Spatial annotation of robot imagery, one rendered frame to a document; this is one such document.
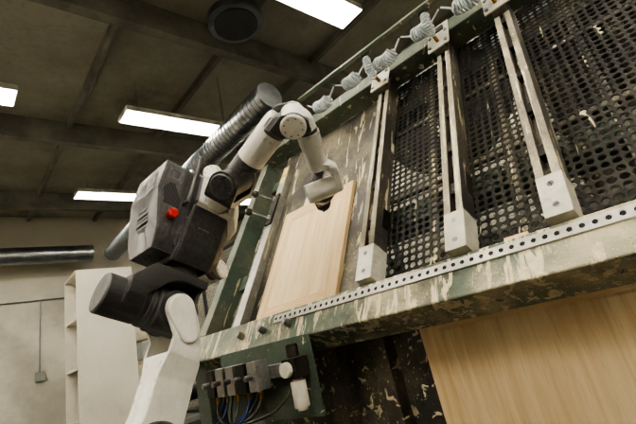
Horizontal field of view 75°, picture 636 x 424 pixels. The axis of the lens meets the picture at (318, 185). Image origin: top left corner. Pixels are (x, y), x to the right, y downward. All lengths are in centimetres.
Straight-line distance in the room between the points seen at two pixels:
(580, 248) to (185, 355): 101
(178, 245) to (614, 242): 108
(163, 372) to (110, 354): 400
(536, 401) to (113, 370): 451
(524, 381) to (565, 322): 20
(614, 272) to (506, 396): 51
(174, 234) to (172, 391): 43
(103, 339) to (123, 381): 50
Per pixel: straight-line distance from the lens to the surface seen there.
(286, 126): 119
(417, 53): 200
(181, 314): 127
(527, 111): 134
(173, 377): 129
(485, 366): 137
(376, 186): 151
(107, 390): 524
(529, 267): 104
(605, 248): 101
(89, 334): 524
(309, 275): 160
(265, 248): 197
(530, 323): 130
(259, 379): 146
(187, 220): 133
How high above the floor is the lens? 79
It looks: 20 degrees up
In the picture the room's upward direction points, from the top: 14 degrees counter-clockwise
